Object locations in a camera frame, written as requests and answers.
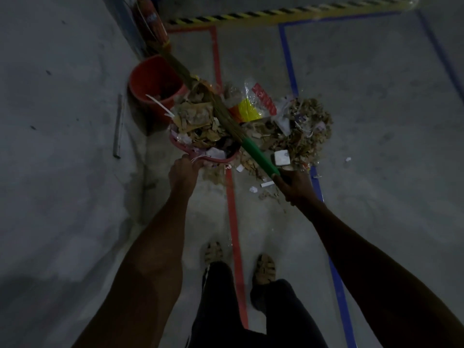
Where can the person's sandal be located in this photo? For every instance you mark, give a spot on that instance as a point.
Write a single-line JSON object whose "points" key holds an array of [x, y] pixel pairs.
{"points": [[213, 252], [264, 268]]}

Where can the person's right hand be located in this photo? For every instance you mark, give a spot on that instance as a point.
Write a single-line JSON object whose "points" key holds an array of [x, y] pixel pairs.
{"points": [[298, 184]]}

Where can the person's left sandal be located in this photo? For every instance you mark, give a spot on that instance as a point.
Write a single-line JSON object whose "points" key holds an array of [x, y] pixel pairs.
{"points": [[213, 252]]}

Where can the clear plastic bag red label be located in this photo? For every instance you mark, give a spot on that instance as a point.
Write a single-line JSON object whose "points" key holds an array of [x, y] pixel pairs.
{"points": [[255, 103]]}

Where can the yellow black striped barrier strip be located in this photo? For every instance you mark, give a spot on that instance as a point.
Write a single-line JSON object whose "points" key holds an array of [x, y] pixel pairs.
{"points": [[290, 12]]}

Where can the white square paper piece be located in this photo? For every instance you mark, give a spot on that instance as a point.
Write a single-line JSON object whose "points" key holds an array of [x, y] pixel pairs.
{"points": [[281, 157]]}

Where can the person's right sandal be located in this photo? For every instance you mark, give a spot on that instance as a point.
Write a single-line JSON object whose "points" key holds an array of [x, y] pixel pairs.
{"points": [[264, 268]]}

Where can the person's left forearm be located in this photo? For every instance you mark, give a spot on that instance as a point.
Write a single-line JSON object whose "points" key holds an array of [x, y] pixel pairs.
{"points": [[152, 264]]}

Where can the white plastic strip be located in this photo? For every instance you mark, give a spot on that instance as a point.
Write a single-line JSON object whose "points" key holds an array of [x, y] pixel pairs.
{"points": [[159, 105]]}

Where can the pile of dry leaf litter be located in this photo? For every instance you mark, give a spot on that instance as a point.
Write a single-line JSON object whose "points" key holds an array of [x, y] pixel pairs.
{"points": [[290, 134]]}

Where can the grey metal bar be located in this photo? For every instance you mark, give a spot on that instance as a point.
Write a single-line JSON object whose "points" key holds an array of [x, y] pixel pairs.
{"points": [[117, 126]]}

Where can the red plastic bucket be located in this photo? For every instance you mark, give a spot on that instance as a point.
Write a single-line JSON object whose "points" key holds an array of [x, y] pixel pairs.
{"points": [[154, 86]]}

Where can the person's right fingers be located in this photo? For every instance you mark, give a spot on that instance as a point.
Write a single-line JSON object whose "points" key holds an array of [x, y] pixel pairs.
{"points": [[281, 181]]}

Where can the person's right forearm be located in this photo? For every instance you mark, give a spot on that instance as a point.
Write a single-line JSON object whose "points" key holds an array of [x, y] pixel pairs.
{"points": [[377, 279]]}

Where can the person's left hand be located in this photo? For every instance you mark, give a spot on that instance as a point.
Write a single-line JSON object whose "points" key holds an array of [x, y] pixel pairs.
{"points": [[184, 173]]}

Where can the person's left fingers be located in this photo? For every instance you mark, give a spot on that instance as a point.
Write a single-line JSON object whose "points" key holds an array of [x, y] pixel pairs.
{"points": [[192, 162]]}

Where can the pink plastic dustpan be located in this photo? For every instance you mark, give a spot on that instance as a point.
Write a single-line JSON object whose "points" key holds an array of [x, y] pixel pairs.
{"points": [[203, 155]]}

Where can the person's black trousers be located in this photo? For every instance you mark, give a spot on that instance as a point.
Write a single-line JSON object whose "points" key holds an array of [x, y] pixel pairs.
{"points": [[250, 311]]}

